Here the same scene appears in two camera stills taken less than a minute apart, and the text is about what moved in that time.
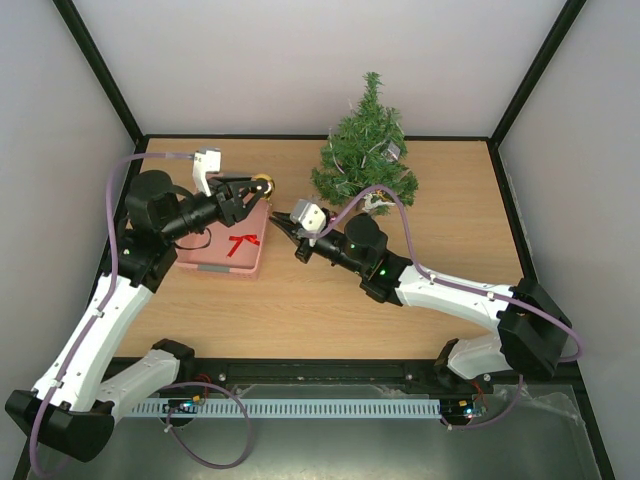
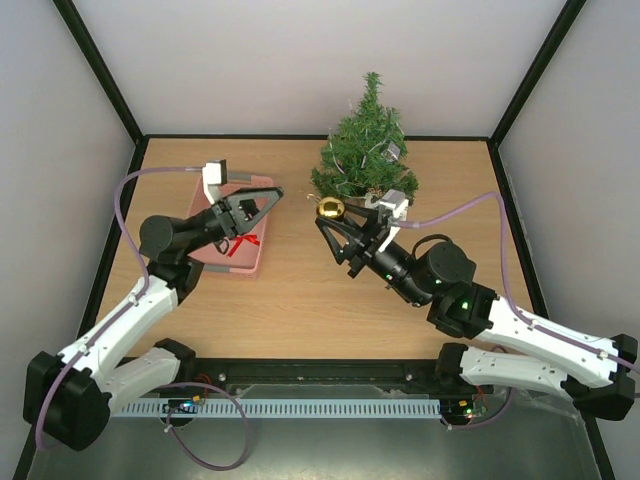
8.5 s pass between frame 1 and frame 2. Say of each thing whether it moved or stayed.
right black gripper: moved
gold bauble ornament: moved
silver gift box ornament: stayed
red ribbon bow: stayed
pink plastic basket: stayed
